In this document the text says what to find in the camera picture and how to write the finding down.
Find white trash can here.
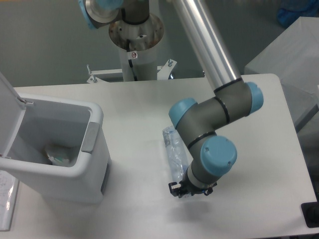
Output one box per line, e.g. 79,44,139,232
0,94,110,204

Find paper sheet in plastic sleeve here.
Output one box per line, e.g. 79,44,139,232
0,170,19,232

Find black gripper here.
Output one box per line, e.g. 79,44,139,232
168,174,212,198

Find white trash can lid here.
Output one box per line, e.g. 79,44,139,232
0,73,33,157

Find crushed clear plastic bottle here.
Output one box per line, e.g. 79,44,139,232
162,125,189,183

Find blue bag in background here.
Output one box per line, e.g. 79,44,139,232
276,0,319,28

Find black pedestal cable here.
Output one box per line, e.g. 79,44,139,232
126,38,138,81

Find white metal base frame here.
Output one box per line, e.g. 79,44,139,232
86,58,207,84

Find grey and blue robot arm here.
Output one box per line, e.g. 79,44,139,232
79,0,264,198

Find white plastic wrapper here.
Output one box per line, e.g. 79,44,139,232
44,144,80,167

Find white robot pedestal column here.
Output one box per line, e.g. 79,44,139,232
109,13,164,69

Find black clamp at table edge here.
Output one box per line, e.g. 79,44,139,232
301,202,319,228

